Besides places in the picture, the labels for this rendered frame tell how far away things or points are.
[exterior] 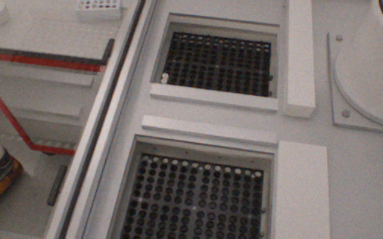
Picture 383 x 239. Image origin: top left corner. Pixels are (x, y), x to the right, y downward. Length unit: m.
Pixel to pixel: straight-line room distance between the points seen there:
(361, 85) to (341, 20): 0.24
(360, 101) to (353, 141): 0.07
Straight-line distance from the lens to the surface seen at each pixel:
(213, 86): 0.76
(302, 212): 0.60
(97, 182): 0.59
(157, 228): 0.63
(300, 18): 0.81
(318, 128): 0.69
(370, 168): 0.68
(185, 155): 0.72
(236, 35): 0.89
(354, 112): 0.72
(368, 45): 0.66
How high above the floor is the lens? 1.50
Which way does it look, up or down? 57 degrees down
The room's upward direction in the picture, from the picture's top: straight up
